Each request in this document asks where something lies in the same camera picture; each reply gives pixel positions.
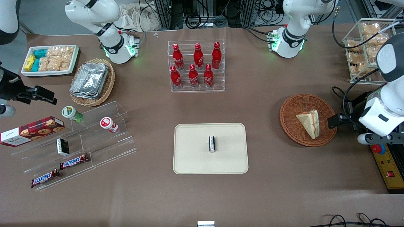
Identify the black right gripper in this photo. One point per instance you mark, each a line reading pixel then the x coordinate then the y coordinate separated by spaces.
pixel 12 88

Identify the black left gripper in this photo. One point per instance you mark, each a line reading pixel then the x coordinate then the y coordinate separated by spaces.
pixel 356 107

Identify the triangular sandwich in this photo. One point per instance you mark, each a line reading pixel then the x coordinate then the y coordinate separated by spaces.
pixel 311 123

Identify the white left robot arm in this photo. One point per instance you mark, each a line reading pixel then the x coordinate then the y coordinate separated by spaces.
pixel 296 25

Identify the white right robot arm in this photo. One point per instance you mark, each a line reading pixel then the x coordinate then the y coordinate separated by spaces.
pixel 94 12

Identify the round brown wicker basket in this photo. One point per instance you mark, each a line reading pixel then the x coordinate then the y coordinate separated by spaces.
pixel 292 119

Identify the white rectangular snack tray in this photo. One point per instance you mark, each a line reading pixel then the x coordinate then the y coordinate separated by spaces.
pixel 75 58

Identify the oval wicker basket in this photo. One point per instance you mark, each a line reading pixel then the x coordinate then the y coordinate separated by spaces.
pixel 109 85

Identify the beige plastic tray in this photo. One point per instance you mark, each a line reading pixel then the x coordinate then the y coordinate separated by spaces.
pixel 195 157

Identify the green cap small bottle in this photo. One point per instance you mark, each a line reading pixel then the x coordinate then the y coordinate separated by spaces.
pixel 71 113

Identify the teal snack packet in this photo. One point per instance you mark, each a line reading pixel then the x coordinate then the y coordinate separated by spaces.
pixel 35 65
pixel 40 53

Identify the clear bag of crackers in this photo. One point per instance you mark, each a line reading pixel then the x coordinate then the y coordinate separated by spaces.
pixel 377 40
pixel 67 58
pixel 47 63
pixel 371 28
pixel 354 45
pixel 358 68

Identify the red cookie box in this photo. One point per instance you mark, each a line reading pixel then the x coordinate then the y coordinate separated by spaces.
pixel 31 130

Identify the yellow snack packet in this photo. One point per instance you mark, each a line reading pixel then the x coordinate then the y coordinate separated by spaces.
pixel 29 62

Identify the stack of foil trays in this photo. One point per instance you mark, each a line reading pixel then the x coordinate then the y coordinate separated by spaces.
pixel 90 80

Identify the red emergency stop button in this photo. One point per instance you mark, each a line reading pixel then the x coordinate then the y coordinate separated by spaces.
pixel 378 149

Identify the small black carton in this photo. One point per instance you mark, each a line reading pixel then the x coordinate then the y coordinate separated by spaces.
pixel 62 147

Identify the red cap small bottle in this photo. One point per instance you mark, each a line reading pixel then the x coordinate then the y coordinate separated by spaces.
pixel 108 124

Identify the brown snickers bar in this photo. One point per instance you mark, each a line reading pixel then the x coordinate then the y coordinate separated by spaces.
pixel 44 178
pixel 74 161

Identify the yellow black control box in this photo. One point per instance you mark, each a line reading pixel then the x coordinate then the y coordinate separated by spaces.
pixel 393 170

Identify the clear acrylic step shelf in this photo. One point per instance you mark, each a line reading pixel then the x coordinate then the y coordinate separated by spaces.
pixel 104 148

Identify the clear acrylic bottle rack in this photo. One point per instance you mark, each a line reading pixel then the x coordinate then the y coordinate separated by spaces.
pixel 221 82

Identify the crumpled white cloth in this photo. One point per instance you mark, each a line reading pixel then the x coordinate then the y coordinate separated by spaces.
pixel 135 17

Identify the small black white box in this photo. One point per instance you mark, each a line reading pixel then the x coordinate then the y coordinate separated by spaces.
pixel 212 144

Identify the red cola bottle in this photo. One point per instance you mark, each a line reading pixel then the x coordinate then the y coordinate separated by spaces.
pixel 216 56
pixel 198 58
pixel 193 78
pixel 175 78
pixel 178 58
pixel 208 77

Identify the small silver block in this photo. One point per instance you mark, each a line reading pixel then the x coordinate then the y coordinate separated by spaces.
pixel 205 224

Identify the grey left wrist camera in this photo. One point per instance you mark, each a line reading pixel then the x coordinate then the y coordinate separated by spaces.
pixel 367 138

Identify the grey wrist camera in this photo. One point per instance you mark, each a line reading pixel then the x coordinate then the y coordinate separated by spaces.
pixel 7 110
pixel 367 138

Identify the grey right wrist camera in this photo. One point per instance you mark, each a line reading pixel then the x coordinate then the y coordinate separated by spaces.
pixel 7 110

